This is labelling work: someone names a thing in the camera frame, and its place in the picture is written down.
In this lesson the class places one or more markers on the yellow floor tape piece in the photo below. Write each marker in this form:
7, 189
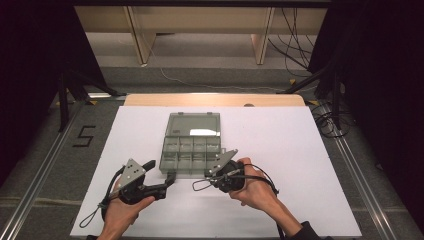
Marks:
313, 102

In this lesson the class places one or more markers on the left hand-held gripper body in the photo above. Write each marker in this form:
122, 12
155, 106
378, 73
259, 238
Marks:
131, 173

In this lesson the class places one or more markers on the black curtain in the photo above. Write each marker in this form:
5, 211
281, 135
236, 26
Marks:
26, 66
383, 66

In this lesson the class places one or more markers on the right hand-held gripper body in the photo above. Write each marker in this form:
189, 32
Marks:
221, 163

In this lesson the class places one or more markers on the white table sheet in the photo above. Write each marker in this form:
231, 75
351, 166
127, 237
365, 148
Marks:
283, 150

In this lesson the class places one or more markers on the translucent grey compartment box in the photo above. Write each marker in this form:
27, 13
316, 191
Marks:
191, 125

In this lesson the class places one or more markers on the aluminium floor rail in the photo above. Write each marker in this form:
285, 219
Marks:
33, 186
362, 186

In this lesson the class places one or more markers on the beige wooden desk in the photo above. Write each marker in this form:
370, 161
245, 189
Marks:
200, 20

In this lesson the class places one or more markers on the person's left hand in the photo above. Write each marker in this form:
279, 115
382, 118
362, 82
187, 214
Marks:
120, 215

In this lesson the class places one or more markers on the black tripod stand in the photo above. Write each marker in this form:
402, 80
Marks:
62, 100
336, 100

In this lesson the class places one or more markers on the person's right hand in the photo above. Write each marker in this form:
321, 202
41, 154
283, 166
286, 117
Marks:
258, 191

